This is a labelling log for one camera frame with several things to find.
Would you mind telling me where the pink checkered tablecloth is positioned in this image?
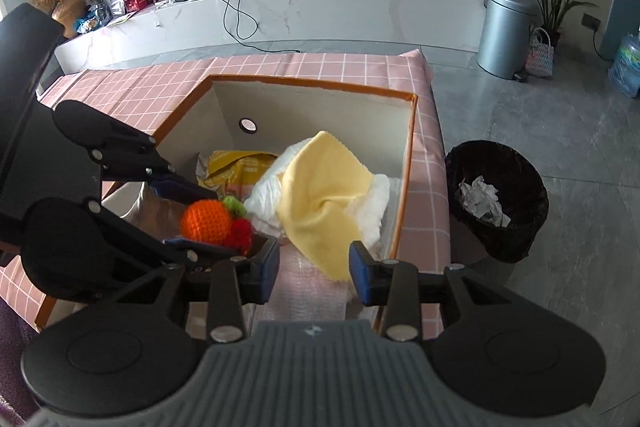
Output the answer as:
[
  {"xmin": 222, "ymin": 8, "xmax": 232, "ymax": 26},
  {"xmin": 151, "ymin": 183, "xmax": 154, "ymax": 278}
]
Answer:
[{"xmin": 1, "ymin": 51, "xmax": 450, "ymax": 331}]

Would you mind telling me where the orange storage box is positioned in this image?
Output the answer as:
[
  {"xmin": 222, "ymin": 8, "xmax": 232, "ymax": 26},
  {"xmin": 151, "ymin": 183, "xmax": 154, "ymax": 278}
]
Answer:
[{"xmin": 34, "ymin": 74, "xmax": 419, "ymax": 333}]

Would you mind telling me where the black waste basket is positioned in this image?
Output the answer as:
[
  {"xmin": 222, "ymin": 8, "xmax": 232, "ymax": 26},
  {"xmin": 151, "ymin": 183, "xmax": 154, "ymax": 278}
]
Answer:
[{"xmin": 445, "ymin": 140, "xmax": 549, "ymax": 265}]

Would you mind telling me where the golden vase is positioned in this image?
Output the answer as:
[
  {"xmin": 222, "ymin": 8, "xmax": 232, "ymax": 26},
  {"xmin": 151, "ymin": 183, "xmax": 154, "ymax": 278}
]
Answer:
[{"xmin": 51, "ymin": 0, "xmax": 88, "ymax": 39}]

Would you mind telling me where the yellow snack bag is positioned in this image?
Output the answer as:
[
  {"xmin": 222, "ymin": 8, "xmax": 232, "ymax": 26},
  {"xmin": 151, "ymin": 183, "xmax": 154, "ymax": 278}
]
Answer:
[{"xmin": 195, "ymin": 150, "xmax": 278, "ymax": 200}]

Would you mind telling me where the orange crocheted toy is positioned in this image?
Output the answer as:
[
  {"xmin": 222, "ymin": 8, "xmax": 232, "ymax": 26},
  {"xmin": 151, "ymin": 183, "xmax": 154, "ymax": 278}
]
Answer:
[{"xmin": 179, "ymin": 196, "xmax": 253, "ymax": 257}]

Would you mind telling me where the grey metal trash can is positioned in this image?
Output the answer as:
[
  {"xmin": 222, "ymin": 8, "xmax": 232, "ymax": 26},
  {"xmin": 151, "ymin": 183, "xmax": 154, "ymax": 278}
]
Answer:
[{"xmin": 476, "ymin": 0, "xmax": 538, "ymax": 80}]

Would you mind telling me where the white marble TV console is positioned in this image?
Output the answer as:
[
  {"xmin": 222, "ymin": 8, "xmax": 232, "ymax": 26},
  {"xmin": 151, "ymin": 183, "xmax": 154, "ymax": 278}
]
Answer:
[{"xmin": 54, "ymin": 0, "xmax": 486, "ymax": 74}]

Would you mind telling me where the woven small basket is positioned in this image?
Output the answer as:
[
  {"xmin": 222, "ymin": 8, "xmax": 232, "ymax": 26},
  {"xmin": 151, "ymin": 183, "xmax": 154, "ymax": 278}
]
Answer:
[{"xmin": 525, "ymin": 27, "xmax": 554, "ymax": 78}]

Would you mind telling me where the yellow cloth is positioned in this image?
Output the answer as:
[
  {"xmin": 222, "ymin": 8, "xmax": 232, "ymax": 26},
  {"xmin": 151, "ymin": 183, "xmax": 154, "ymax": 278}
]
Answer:
[{"xmin": 277, "ymin": 131, "xmax": 374, "ymax": 282}]

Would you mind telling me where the white towel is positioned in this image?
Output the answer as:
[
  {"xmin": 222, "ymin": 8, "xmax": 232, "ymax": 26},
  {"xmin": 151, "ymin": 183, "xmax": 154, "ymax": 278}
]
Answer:
[{"xmin": 244, "ymin": 131, "xmax": 393, "ymax": 260}]

